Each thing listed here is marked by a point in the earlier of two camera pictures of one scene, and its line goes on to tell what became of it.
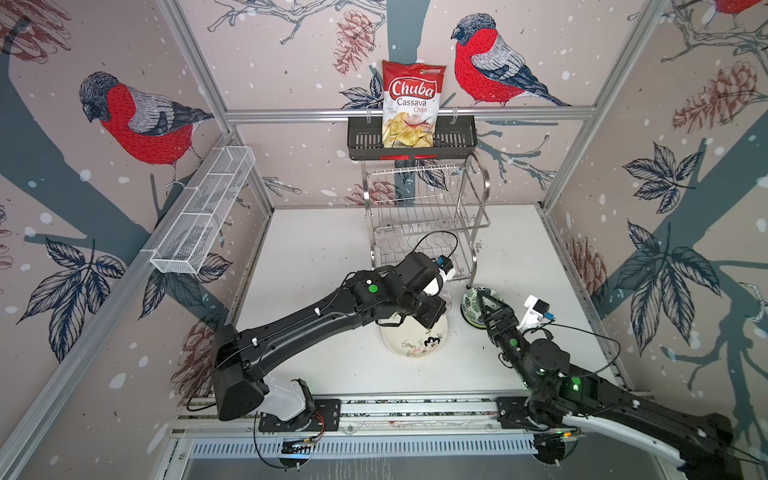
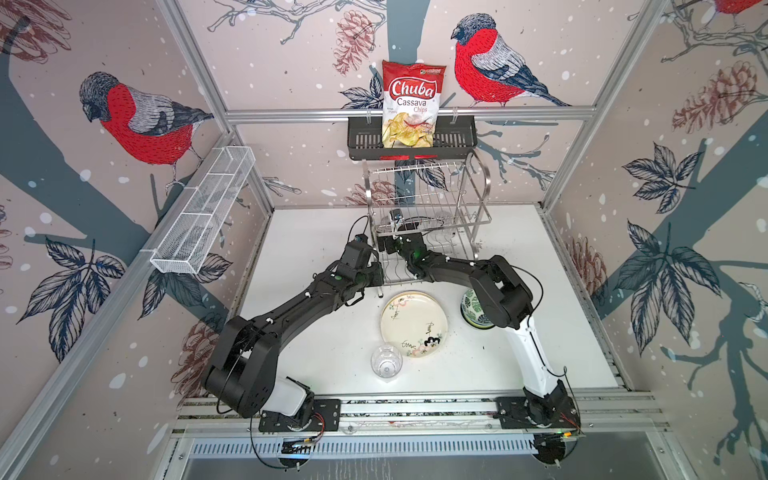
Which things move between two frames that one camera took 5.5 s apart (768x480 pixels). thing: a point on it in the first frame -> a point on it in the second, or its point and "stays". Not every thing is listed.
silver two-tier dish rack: [431, 209] stays
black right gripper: [504, 322] -> [388, 241]
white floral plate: [414, 339] stays
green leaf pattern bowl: [470, 307] stays
